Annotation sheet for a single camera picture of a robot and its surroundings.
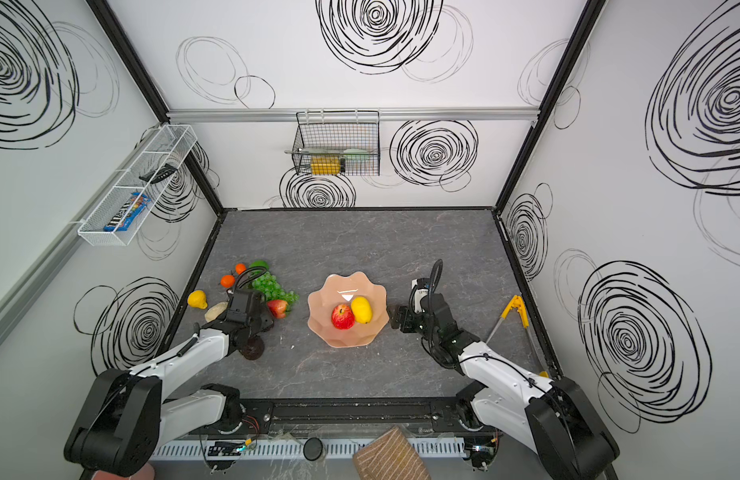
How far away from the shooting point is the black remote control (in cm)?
77

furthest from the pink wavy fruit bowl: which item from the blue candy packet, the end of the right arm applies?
the blue candy packet

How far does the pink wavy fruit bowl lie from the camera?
33.4 inches
